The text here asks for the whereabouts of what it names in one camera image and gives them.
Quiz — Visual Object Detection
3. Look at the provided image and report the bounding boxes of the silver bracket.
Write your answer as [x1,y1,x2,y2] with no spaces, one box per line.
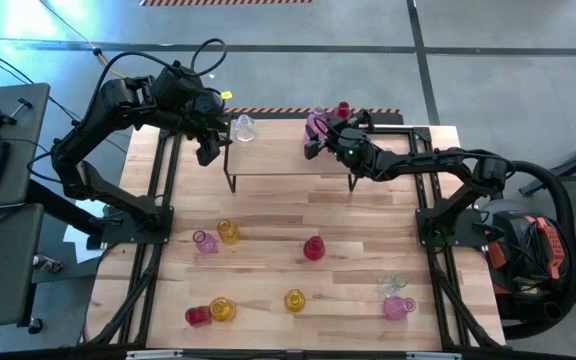
[405,351,464,360]
[125,349,185,360]

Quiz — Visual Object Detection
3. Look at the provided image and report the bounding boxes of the black orange vacuum unit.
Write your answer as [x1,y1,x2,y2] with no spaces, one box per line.
[477,197,576,326]

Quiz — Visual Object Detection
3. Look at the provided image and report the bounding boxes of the purple long-neck textured vase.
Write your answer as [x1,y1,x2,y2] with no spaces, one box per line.
[381,294,418,322]

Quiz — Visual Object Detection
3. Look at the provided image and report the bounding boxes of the red flared-neck vase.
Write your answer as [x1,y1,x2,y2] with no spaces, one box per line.
[302,235,327,262]

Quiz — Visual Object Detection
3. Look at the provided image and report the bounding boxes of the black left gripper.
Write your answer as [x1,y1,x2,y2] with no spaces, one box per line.
[187,112,234,167]

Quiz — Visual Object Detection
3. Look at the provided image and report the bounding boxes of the black aluminium rig frame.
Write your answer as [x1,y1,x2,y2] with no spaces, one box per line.
[85,124,507,351]

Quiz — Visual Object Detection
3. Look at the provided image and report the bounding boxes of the yellow flared-neck vase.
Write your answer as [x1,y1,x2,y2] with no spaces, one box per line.
[216,218,242,246]

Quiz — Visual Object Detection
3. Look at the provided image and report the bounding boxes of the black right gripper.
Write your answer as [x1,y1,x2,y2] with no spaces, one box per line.
[303,117,364,161]

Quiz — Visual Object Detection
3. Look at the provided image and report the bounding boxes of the grey side desk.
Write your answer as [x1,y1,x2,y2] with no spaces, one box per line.
[0,203,45,331]
[0,82,52,211]

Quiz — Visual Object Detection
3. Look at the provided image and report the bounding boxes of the clear tall flared vase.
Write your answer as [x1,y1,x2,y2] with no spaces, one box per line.
[376,272,409,297]

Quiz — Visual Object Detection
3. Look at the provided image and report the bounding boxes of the purple wavy flared vase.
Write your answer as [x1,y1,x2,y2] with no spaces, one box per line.
[191,229,218,255]

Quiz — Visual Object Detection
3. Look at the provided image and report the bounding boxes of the clear squat round vase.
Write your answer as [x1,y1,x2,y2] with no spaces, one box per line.
[234,113,258,143]

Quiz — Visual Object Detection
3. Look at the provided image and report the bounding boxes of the black corrugated hose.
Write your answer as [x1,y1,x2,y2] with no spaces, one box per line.
[487,159,576,341]

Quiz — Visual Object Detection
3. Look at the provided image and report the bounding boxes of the yellow squat vase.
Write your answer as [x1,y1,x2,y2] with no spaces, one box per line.
[208,296,238,323]

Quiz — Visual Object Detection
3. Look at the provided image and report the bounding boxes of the wooden shelf black metal legs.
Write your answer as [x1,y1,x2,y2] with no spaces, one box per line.
[222,117,364,194]

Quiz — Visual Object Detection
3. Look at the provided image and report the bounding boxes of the purple ribbed bottle vase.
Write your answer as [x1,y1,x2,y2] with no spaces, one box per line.
[303,106,327,144]

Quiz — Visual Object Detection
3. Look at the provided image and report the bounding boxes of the small dark bottle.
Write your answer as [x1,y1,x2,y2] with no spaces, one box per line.
[31,253,65,275]

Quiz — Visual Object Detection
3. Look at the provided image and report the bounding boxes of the orange extension cable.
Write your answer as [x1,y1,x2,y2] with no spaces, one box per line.
[37,0,124,79]

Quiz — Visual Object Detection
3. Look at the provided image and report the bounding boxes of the red tall ribbed bottle vase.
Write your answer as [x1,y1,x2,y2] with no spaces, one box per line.
[331,100,354,121]

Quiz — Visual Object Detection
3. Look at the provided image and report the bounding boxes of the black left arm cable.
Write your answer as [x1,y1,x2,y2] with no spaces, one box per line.
[81,37,229,109]

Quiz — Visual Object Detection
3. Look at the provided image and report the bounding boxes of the yellow ribbed bottle vase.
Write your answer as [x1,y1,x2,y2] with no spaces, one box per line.
[283,288,307,314]

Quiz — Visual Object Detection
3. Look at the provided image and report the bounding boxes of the red squat vase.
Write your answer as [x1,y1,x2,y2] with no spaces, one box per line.
[184,305,213,329]

